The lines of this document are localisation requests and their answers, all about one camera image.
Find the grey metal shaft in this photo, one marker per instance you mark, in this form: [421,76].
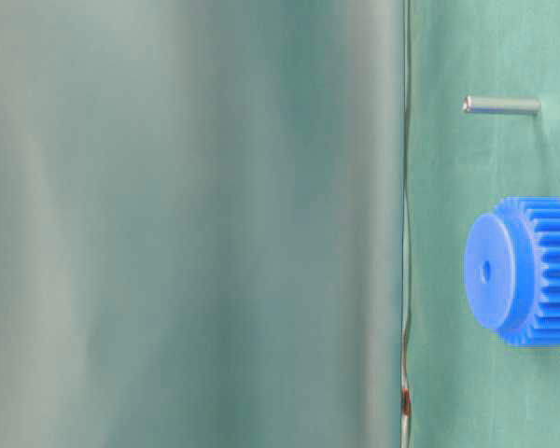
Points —
[473,104]

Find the blue plastic gear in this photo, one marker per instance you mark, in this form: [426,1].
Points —
[512,270]

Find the green table cloth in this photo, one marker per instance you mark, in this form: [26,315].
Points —
[243,223]

